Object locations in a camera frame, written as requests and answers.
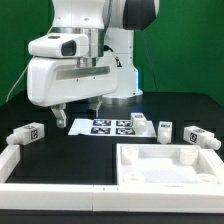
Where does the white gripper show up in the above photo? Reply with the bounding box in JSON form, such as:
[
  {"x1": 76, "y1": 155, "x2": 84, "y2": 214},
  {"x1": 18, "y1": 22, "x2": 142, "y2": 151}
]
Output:
[{"x1": 27, "y1": 57, "x2": 117, "y2": 128}]

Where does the white square tabletop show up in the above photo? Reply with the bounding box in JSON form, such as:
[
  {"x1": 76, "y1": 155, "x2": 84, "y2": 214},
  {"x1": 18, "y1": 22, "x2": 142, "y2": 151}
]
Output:
[{"x1": 116, "y1": 144, "x2": 224, "y2": 186}]

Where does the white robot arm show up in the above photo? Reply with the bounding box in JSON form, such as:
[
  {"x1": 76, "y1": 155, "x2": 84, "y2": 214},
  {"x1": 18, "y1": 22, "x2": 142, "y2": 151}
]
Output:
[{"x1": 27, "y1": 0, "x2": 159, "y2": 128}]

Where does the white marker sheet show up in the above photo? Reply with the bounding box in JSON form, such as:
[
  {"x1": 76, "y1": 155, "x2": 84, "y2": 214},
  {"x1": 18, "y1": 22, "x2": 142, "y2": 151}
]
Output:
[{"x1": 69, "y1": 119, "x2": 156, "y2": 137}]

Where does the white U-shaped fence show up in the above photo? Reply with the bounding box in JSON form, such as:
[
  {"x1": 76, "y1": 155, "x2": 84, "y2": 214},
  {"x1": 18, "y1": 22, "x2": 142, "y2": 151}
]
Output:
[{"x1": 0, "y1": 145, "x2": 224, "y2": 213}]

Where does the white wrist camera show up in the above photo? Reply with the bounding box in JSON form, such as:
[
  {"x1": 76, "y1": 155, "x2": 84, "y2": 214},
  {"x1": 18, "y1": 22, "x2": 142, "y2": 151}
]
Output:
[{"x1": 28, "y1": 33, "x2": 89, "y2": 58}]

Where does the white camera cable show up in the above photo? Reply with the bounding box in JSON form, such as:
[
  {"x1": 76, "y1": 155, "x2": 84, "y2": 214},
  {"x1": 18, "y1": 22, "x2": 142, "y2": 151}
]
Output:
[{"x1": 5, "y1": 63, "x2": 31, "y2": 103}]

